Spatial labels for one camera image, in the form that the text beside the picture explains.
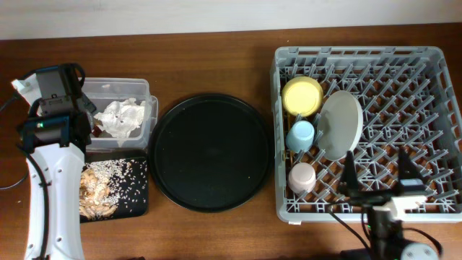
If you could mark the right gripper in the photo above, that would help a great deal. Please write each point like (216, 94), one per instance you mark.
(350, 183)

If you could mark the white tissue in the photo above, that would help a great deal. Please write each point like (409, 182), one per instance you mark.
(120, 118)

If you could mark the grey round plate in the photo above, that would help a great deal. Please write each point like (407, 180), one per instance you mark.
(341, 125)

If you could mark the pink plastic cup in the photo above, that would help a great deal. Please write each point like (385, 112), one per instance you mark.
(302, 178)

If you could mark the food scraps and rice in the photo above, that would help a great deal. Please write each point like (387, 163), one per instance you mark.
(104, 187)

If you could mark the light blue plastic cup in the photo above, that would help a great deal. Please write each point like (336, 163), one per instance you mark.
(300, 137)

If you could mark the wooden chopstick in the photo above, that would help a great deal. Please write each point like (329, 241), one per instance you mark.
(290, 153)

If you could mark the yellow bowl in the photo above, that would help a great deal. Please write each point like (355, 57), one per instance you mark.
(302, 96)

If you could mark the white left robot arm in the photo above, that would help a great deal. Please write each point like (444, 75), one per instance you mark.
(55, 172)

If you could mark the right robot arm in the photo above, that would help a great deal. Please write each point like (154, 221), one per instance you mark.
(383, 213)

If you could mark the clear plastic waste bin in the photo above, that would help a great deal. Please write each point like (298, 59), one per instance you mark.
(103, 91)

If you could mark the grey dishwasher rack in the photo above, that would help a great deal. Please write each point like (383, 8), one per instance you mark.
(408, 101)

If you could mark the black rectangular tray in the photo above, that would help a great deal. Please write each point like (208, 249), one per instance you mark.
(137, 206)

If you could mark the round black tray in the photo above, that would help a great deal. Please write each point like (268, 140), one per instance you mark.
(211, 153)

